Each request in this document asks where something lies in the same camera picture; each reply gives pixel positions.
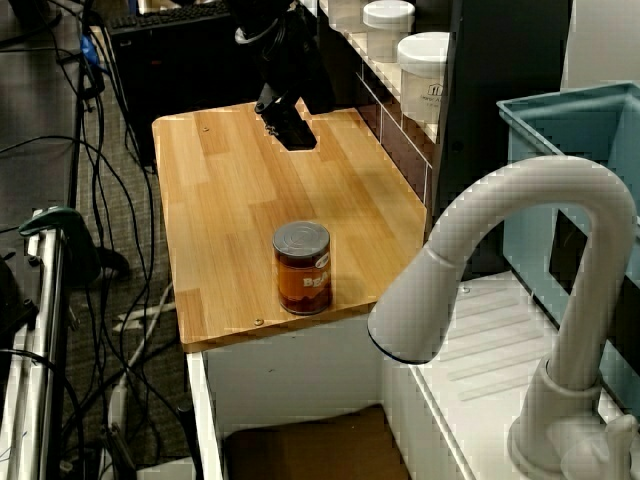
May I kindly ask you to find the black cable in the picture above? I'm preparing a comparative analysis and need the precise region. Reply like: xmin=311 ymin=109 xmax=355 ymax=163
xmin=0 ymin=134 xmax=156 ymax=351
xmin=79 ymin=0 xmax=151 ymax=321

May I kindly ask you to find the white sink basin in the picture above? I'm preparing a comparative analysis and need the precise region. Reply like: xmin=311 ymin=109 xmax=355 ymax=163
xmin=199 ymin=319 xmax=476 ymax=480

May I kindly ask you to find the orange beans can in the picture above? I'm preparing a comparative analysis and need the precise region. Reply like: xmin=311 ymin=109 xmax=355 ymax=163
xmin=271 ymin=221 xmax=333 ymax=316

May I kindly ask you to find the blue plastic bin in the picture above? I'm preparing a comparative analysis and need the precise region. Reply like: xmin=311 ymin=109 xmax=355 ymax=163
xmin=495 ymin=82 xmax=640 ymax=421

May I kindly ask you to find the grey curved faucet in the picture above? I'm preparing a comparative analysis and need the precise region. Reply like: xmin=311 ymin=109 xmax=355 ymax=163
xmin=367 ymin=154 xmax=640 ymax=480

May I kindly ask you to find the wooden counter board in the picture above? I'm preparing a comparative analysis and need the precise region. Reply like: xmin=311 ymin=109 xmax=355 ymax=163
xmin=151 ymin=99 xmax=640 ymax=480

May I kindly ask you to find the black stand foot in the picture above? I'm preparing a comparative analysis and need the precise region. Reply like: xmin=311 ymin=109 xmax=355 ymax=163
xmin=92 ymin=244 xmax=132 ymax=276

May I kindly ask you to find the black mounting block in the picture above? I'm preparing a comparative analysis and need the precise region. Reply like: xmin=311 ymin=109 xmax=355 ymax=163
xmin=0 ymin=254 xmax=40 ymax=351

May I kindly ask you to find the white cable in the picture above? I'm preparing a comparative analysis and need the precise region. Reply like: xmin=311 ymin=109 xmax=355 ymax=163
xmin=107 ymin=282 xmax=175 ymax=451

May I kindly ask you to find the black box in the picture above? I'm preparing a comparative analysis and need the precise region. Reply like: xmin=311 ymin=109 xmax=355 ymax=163
xmin=107 ymin=24 xmax=266 ymax=169

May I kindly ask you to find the plain white-lid jar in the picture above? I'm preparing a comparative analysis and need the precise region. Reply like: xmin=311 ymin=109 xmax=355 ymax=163
xmin=362 ymin=0 xmax=417 ymax=57

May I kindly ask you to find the black keyboard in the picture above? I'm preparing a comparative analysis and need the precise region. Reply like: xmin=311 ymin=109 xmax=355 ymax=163
xmin=107 ymin=9 xmax=236 ymax=35

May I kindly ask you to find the dark desk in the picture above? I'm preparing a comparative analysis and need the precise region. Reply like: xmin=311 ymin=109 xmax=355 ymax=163
xmin=0 ymin=0 xmax=86 ymax=236

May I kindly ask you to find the green clamp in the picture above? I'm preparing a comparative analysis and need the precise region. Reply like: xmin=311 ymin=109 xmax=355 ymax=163
xmin=18 ymin=204 xmax=101 ymax=281

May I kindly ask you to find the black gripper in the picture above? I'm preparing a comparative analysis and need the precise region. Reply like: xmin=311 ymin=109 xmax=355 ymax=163
xmin=253 ymin=29 xmax=335 ymax=153

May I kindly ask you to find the white-lid jar with label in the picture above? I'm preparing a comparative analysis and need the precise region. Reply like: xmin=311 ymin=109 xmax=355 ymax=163
xmin=397 ymin=32 xmax=451 ymax=119

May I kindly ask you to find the dark tile backsplash shelf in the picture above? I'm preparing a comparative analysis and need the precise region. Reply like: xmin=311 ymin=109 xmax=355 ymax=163
xmin=319 ymin=0 xmax=441 ymax=211

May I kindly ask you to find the silver metal rail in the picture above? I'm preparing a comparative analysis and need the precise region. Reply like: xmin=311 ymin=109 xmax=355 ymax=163
xmin=0 ymin=209 xmax=69 ymax=480

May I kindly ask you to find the black upright post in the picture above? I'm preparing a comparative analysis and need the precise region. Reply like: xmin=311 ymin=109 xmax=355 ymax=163
xmin=432 ymin=0 xmax=574 ymax=274

